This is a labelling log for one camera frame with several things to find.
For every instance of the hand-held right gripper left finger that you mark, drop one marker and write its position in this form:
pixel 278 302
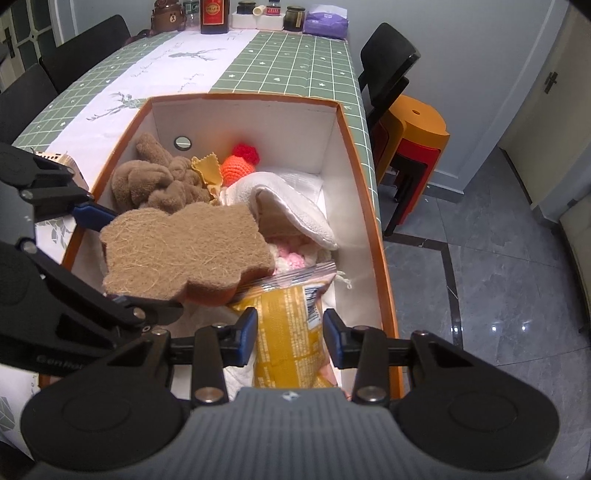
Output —
pixel 249 334

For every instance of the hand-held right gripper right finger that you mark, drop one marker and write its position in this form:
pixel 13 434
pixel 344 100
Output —
pixel 332 337

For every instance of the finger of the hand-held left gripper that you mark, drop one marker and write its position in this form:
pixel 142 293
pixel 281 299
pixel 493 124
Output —
pixel 92 214
pixel 152 311

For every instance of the yellow snack bag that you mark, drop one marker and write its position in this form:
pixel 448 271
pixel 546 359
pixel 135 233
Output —
pixel 286 332

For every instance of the brown fluffy towel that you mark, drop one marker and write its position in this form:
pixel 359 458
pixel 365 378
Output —
pixel 147 184

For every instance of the brown fibre sponge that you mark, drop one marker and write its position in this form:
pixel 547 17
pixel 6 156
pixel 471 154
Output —
pixel 184 249

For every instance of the pink and white crocheted pad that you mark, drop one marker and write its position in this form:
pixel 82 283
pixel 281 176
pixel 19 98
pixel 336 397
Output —
pixel 291 261

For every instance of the yellow cloth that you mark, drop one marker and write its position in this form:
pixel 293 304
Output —
pixel 207 173

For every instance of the white padded cloth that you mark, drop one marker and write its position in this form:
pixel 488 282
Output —
pixel 286 203

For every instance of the orange crocheted toy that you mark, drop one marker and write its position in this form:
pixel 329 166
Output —
pixel 235 168

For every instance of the orange cardboard box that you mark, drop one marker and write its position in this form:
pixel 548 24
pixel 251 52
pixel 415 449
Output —
pixel 240 124

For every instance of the black chair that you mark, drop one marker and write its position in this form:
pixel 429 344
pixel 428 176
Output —
pixel 388 60
pixel 87 50
pixel 25 106

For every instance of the red plastic stool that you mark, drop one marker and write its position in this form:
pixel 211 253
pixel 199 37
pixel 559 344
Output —
pixel 418 161

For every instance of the glass panel door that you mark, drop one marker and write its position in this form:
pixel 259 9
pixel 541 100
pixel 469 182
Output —
pixel 32 27

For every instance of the brown bear-shaped bottle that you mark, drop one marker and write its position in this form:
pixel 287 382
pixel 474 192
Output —
pixel 167 16

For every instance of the clear plastic water bottle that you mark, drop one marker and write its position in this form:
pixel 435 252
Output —
pixel 192 13

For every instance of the dark liquor bottle red label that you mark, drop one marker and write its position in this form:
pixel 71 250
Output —
pixel 214 18

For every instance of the orange plastic stool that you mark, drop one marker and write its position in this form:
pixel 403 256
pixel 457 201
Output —
pixel 415 120

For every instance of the green grid tablecloth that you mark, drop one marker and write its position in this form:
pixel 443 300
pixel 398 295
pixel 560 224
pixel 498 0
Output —
pixel 286 69

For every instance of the small white box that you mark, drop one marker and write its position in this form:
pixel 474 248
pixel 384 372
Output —
pixel 271 23
pixel 244 21

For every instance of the dark-lidded glass jar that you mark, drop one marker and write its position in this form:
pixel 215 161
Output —
pixel 246 8

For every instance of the beige furniture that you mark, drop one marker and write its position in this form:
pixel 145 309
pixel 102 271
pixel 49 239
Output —
pixel 579 258

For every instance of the cream tube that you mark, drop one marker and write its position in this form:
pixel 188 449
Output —
pixel 262 10

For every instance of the labelled small jar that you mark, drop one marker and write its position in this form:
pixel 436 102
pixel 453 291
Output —
pixel 274 8

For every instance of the dark glass jar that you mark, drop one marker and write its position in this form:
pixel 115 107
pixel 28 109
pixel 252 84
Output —
pixel 294 18

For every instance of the white door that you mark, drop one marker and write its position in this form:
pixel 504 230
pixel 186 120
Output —
pixel 545 138

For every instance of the purple tissue pack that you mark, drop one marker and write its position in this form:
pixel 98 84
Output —
pixel 327 22

